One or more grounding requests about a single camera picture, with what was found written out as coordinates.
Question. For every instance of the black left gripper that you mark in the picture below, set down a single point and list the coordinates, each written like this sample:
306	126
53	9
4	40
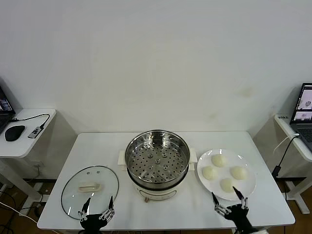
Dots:
93	220

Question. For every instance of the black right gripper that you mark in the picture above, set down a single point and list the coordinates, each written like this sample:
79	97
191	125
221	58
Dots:
237	215

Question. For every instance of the white steamed baozi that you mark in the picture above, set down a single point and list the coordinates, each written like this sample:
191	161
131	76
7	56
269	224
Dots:
209	173
239	172
218	161
226	184

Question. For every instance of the perforated steel steamer basket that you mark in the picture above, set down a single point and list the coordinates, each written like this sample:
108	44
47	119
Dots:
180	148

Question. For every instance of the round white plate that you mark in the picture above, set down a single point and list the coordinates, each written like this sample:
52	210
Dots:
246	187

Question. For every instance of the white electric cooker pot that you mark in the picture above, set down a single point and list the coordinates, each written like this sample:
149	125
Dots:
156	193

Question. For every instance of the small white desk label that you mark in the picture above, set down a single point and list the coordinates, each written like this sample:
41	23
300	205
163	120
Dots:
282	117

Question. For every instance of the small grey usb hub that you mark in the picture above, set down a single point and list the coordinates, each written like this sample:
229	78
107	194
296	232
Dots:
34	132

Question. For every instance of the white side desk with mouse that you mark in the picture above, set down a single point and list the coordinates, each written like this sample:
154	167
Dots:
17	148

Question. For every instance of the grey laptop with image windows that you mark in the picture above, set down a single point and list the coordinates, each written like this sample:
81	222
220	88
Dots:
304	132

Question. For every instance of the black computer mouse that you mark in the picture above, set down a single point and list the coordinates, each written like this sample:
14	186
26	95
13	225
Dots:
14	132

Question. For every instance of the black laptop with dark screen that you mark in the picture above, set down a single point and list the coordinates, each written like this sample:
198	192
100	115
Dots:
5	104

